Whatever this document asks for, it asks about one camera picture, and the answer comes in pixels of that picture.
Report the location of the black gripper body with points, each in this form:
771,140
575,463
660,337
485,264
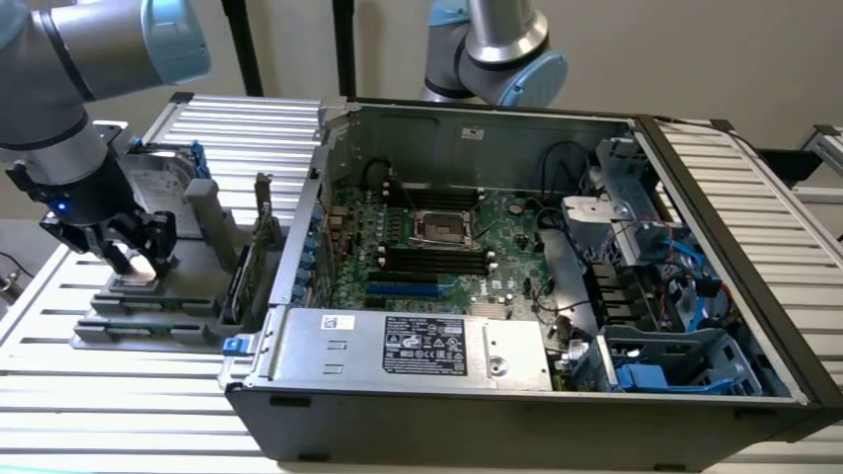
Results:
85,197

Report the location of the square CPU chip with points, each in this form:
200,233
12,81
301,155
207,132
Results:
135,283

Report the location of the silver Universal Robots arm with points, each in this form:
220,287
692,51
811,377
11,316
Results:
72,54

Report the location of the black expansion slot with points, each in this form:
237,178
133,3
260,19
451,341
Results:
397,278

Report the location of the blue expansion slot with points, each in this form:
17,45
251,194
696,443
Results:
401,291

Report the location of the black RAM slot bank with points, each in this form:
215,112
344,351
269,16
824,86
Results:
435,197
437,259

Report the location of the CPU socket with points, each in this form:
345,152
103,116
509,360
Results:
443,228

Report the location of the grey parts rack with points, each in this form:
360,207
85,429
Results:
211,222

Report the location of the hard disk with blue caddy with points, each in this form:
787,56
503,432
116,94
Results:
164,182

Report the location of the green RAM stick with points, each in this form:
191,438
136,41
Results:
132,331
168,302

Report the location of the green graphics card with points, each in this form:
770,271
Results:
256,257

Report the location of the blue case latch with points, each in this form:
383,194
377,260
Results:
237,345

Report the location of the black upright pole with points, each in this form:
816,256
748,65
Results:
244,49
344,49

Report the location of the silver power supply unit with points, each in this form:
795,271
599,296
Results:
368,350

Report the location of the silver chipset heatsink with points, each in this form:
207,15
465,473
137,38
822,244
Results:
492,310

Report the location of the green motherboard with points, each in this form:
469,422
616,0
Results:
507,276

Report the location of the black open PC case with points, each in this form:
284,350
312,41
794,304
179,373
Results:
460,424

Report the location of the metal disk bay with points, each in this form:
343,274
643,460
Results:
619,197

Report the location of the black fan shroud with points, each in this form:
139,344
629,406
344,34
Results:
615,296

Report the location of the blue grey disk bay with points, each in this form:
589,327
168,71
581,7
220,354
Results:
684,360

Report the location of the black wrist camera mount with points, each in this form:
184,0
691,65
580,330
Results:
23,180

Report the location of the aluminium frame with black bracket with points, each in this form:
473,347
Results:
816,163

